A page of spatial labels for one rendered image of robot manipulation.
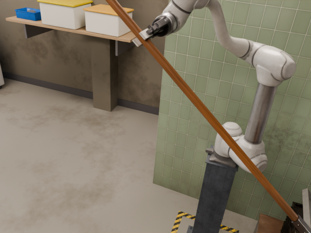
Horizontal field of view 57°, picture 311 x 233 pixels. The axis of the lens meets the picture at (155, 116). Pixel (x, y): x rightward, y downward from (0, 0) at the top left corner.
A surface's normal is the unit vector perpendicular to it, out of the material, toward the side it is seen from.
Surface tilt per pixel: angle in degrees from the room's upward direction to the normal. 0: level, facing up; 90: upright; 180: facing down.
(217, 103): 90
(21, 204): 0
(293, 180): 90
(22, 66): 90
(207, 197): 90
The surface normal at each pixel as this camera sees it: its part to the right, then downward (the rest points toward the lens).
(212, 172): -0.34, 0.46
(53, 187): 0.07, -0.86
